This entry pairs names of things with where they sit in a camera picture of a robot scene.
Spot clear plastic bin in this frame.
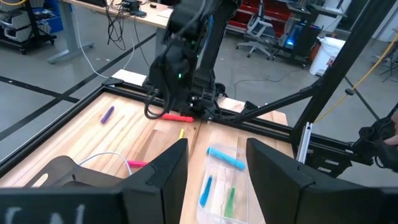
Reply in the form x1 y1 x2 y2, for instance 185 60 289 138
196 142 250 224

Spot slim teal marker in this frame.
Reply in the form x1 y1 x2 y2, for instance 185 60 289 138
198 175 214 208

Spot purple marker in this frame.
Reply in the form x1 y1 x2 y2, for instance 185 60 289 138
99 105 116 124

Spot black computer tower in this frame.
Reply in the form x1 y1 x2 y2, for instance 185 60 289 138
279 21 321 68

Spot green highlighter marker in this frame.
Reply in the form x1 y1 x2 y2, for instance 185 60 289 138
224 186 236 218

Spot light blue highlighter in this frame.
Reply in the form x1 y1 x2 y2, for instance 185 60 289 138
206 146 246 171

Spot black mount device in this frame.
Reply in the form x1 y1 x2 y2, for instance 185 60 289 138
351 104 398 175

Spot pink highlighter marker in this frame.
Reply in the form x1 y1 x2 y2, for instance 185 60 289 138
160 113 195 123
127 159 149 168

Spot red tool cabinet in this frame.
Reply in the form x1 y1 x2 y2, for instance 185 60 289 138
229 0 299 35

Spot white lamp cable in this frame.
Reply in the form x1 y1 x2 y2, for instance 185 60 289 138
77 151 133 175

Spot cart with blue bins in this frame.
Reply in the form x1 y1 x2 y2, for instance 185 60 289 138
0 0 63 55

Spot black aluminium rig frame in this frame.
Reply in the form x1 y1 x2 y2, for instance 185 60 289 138
0 0 398 180

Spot white trash bin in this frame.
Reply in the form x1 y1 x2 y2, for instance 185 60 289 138
309 35 346 77

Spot white floor cable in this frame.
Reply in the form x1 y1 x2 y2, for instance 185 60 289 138
73 12 137 80

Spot grey office chair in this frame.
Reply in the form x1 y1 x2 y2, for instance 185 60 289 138
236 9 280 60

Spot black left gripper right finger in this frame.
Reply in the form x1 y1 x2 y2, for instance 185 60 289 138
246 138 379 224

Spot tangled black cables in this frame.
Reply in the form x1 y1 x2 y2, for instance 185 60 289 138
105 0 147 50

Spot yellow floor cable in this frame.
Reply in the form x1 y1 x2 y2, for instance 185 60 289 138
313 40 398 124

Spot wooden desk with grey legs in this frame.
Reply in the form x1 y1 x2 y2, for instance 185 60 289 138
46 0 175 65

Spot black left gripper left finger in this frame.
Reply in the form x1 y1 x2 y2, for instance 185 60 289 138
122 138 190 224

